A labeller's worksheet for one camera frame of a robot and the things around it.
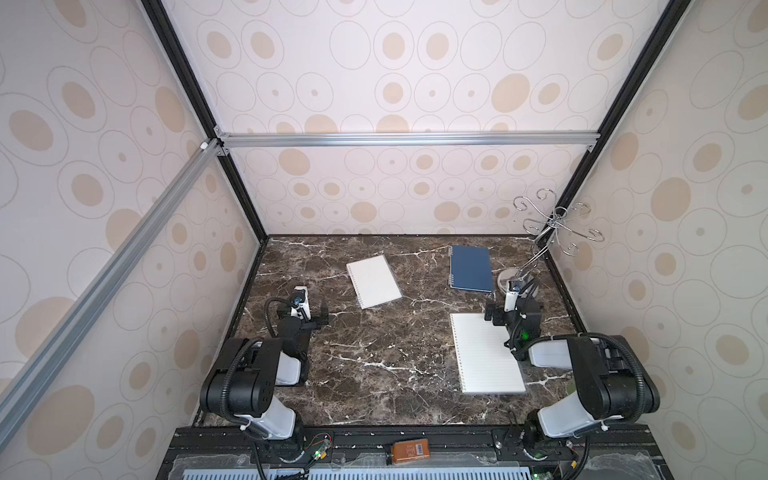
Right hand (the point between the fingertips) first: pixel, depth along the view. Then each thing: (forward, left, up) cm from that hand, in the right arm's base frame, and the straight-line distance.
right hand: (517, 300), depth 94 cm
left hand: (-5, +62, +7) cm, 63 cm away
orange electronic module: (-42, +33, -2) cm, 54 cm away
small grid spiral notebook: (+12, +47, -8) cm, 49 cm away
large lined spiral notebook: (-18, +10, -8) cm, 22 cm away
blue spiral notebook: (+17, +12, -5) cm, 21 cm away
